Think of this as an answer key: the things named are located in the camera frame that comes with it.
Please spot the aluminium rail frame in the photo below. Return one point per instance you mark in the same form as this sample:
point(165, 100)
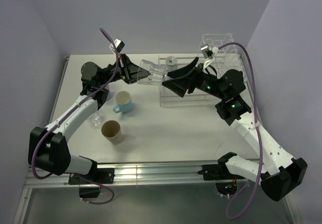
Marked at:
point(132, 174)

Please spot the grey-blue ceramic cup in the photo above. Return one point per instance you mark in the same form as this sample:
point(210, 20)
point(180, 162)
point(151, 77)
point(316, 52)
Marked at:
point(171, 63)

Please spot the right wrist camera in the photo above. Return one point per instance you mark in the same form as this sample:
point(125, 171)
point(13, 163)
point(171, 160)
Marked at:
point(209, 54)

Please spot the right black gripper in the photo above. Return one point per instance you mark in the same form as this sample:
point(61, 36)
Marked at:
point(180, 85)

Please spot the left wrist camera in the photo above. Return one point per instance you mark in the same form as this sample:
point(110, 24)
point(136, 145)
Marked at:
point(117, 46)

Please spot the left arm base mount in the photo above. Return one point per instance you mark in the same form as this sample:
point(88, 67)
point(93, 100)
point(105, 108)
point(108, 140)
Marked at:
point(101, 176)

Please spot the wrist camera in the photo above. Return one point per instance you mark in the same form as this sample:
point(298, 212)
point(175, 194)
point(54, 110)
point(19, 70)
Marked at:
point(117, 46)
point(209, 54)

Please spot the purple plastic cup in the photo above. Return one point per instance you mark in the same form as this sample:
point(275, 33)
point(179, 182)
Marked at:
point(107, 93)

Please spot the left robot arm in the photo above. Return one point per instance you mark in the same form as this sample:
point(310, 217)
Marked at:
point(48, 148)

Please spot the clear faceted glass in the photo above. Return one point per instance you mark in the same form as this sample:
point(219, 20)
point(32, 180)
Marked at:
point(150, 73)

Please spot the light blue mug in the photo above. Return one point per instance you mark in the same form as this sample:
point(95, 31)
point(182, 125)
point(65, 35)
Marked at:
point(123, 102)

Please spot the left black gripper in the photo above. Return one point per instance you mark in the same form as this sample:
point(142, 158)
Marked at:
point(131, 73)

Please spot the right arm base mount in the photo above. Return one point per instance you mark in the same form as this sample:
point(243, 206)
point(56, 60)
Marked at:
point(210, 172)

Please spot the beige paper cup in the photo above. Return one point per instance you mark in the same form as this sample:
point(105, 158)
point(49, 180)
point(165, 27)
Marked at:
point(111, 130)

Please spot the clear glass near left arm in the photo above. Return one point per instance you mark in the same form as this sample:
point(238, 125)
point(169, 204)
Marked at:
point(95, 119)

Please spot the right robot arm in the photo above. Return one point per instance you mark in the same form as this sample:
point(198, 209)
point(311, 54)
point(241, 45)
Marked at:
point(280, 172)

